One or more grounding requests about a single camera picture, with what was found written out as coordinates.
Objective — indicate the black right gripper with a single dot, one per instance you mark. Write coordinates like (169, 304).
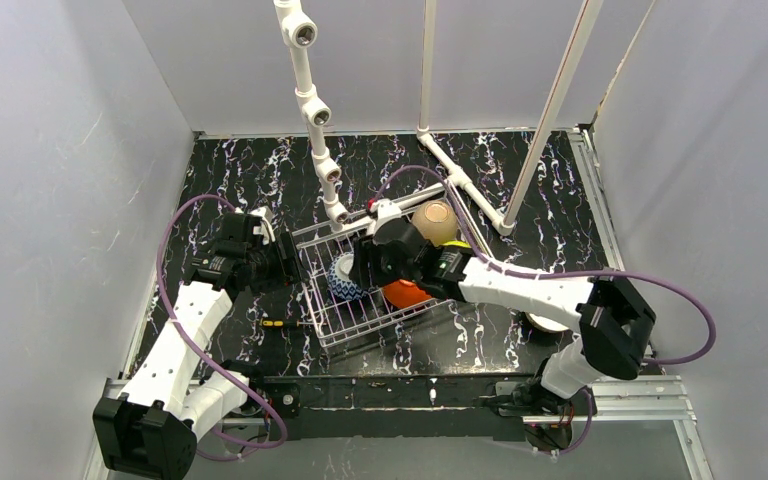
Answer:
(363, 263)

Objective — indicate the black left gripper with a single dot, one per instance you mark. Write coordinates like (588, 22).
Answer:
(285, 255)

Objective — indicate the white bowl with brown outside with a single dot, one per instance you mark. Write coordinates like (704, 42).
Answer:
(404, 294)

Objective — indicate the beige bowl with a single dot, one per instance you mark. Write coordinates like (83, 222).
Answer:
(436, 221)

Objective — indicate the yellow-green bowl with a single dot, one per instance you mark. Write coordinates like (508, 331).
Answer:
(458, 244)

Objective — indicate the blue patterned bowl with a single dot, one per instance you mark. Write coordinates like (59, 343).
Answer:
(339, 282)

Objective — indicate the white bowl with tan outside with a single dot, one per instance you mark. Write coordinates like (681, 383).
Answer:
(544, 324)

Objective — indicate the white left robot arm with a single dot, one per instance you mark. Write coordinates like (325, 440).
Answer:
(179, 394)

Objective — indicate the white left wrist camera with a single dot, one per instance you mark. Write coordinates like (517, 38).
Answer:
(264, 216)

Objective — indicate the yellow handled screwdriver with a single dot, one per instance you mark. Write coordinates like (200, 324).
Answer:
(284, 323)

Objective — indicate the white wire dish rack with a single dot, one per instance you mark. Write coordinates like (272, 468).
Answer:
(335, 320)

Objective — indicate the white PVC pipe frame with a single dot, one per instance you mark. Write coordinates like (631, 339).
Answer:
(376, 67)

